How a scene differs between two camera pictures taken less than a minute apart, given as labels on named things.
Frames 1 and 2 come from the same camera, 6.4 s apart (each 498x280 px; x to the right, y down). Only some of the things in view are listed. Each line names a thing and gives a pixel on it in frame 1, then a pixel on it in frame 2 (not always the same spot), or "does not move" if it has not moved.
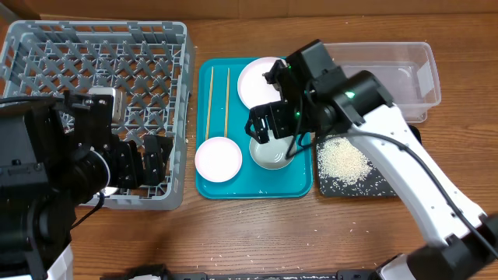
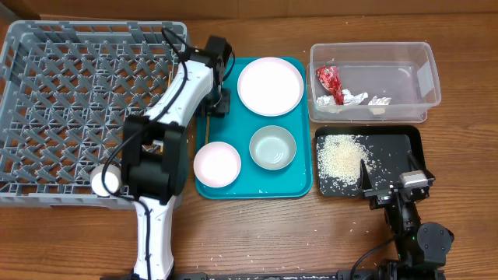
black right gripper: [278, 114] → [380, 201]
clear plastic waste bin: [408, 71] does not move
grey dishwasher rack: [150, 63] does not move
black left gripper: [127, 164] → [218, 107]
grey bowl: [271, 155] does not move
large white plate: [253, 85] does not move
